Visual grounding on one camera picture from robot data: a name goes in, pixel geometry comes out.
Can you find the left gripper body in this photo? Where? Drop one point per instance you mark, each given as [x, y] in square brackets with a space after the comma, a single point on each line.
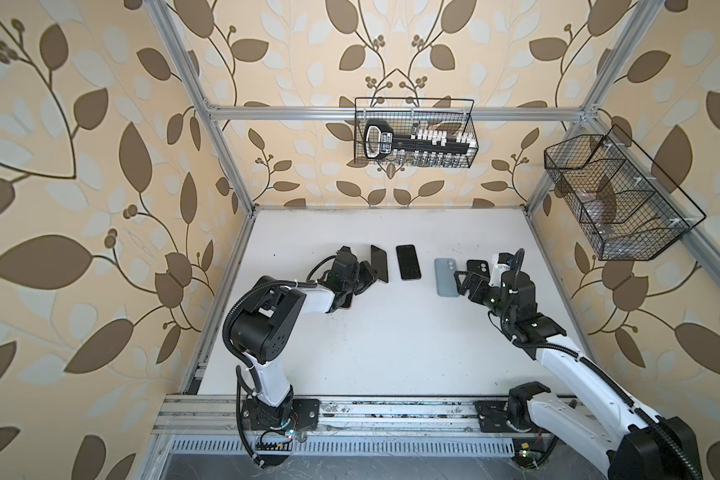
[349, 286]

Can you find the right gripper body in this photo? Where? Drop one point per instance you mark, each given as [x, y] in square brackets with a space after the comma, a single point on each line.
[482, 293]

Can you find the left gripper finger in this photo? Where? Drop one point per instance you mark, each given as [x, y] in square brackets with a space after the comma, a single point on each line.
[361, 287]
[367, 272]

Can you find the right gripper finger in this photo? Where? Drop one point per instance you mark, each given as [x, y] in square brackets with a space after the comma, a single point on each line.
[464, 289]
[462, 276]

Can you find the black phone case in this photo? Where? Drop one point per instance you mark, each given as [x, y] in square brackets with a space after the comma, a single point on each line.
[479, 267]

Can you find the light blue phone case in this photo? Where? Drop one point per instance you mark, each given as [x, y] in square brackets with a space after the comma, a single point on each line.
[446, 284]

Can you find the purple phone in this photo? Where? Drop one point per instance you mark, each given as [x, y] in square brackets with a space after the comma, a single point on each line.
[408, 262]

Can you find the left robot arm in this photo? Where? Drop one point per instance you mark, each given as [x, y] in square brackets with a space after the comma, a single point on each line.
[258, 326]

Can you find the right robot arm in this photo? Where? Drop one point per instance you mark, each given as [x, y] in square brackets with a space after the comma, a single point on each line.
[619, 435]

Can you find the black tool in basket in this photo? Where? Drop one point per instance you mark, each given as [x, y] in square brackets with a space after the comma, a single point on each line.
[379, 141]

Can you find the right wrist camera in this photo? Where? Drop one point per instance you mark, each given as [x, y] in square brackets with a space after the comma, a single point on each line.
[501, 262]

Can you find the back wire basket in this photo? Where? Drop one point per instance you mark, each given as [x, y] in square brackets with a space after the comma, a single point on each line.
[445, 113]

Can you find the wire basket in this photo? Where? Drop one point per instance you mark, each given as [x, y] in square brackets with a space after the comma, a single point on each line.
[629, 207]
[445, 113]

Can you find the right wire basket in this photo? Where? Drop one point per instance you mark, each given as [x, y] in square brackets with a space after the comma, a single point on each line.
[629, 207]

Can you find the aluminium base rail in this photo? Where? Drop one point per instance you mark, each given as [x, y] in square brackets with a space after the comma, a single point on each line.
[395, 416]

